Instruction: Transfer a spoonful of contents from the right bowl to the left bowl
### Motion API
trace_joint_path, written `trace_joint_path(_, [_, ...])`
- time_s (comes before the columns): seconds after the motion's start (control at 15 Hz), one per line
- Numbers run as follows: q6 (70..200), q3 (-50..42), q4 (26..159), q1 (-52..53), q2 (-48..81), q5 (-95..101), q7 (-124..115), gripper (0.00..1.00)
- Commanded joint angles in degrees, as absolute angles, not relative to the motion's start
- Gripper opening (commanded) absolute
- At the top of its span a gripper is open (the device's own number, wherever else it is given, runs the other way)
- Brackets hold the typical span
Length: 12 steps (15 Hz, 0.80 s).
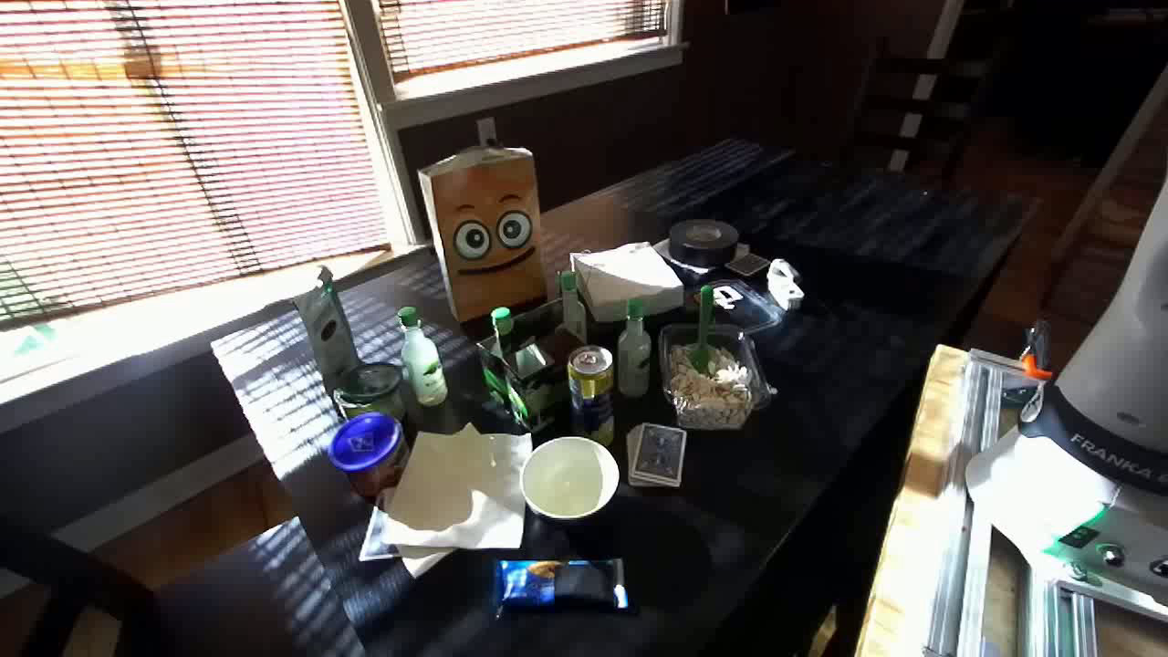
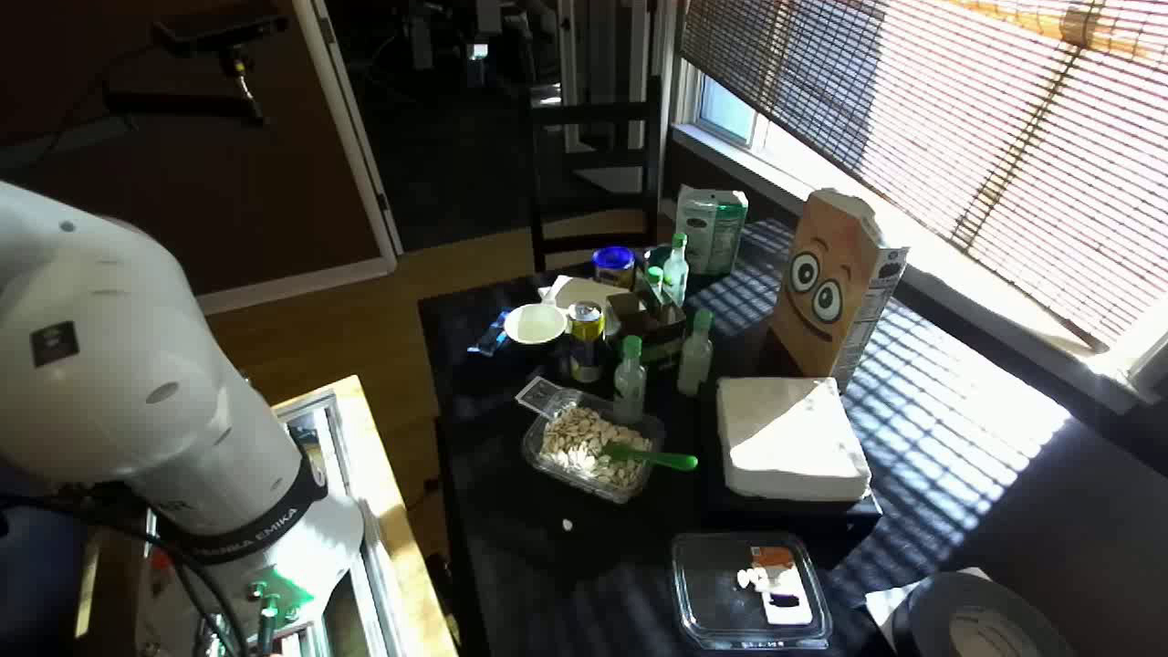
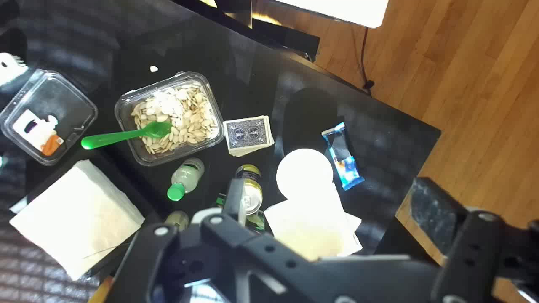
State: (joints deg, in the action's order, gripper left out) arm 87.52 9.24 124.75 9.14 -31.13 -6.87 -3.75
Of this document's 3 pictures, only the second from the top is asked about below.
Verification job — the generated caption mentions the green plastic spoon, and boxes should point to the green plastic spoon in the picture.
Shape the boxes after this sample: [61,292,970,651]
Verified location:
[598,438,706,480]

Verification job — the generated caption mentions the white round bowl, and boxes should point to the white round bowl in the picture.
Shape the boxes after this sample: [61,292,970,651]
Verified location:
[500,300,568,350]

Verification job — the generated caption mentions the clear bottle with barcode label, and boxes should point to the clear bottle with barcode label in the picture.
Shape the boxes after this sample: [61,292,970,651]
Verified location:
[609,333,650,429]

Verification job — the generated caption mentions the blue snack packet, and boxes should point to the blue snack packet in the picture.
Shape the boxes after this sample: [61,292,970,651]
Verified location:
[465,308,520,365]

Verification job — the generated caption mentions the white bottle green cap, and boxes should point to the white bottle green cap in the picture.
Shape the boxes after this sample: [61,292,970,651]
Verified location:
[657,232,693,308]

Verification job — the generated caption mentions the clear bottle green cap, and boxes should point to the clear bottle green cap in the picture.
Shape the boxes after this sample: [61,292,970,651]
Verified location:
[674,302,721,401]

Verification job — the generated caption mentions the clear bag of snacks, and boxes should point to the clear bag of snacks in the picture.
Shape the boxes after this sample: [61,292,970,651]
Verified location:
[533,407,655,496]

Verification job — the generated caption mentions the clear container with seeds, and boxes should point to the clear container with seeds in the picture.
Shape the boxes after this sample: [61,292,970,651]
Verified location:
[520,392,671,509]

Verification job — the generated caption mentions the green carton box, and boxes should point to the green carton box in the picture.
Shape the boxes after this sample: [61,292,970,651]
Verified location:
[671,183,751,277]

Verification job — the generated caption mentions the black wooden chair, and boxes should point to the black wooden chair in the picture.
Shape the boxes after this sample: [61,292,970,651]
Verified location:
[523,72,669,277]

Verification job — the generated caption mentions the white napkin stack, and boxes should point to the white napkin stack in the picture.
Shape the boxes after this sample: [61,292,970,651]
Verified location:
[712,372,876,509]

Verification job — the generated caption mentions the brown paper bag with face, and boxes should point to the brown paper bag with face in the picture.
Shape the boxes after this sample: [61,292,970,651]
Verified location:
[769,187,914,389]

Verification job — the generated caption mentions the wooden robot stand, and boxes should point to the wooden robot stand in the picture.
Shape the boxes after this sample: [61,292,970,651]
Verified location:
[267,372,460,657]

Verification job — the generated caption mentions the black box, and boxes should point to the black box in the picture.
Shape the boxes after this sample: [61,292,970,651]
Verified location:
[697,475,888,570]

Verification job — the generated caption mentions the empty clear container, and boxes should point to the empty clear container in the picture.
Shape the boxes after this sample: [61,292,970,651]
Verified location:
[669,529,836,657]

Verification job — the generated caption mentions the wide window blind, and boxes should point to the wide window blind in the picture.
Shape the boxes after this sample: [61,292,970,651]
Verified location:
[674,0,1168,350]

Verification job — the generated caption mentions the black tape roll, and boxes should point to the black tape roll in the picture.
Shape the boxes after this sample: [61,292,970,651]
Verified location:
[888,565,1081,657]

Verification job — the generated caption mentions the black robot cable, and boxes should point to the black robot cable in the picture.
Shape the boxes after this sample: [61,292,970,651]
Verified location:
[0,480,258,657]

